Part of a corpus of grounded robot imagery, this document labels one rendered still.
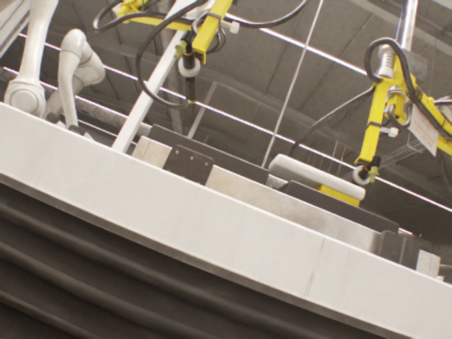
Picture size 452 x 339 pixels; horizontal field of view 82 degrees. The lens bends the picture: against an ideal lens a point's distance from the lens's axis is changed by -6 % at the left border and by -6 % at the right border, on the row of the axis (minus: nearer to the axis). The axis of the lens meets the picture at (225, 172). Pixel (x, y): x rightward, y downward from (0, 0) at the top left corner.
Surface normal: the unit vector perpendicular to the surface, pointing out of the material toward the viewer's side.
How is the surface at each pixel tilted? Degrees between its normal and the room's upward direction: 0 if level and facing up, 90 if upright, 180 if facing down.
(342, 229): 90
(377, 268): 90
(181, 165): 90
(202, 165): 90
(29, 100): 99
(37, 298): 50
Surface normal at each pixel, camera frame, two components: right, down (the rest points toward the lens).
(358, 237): 0.11, -0.25
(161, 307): 0.33, -0.80
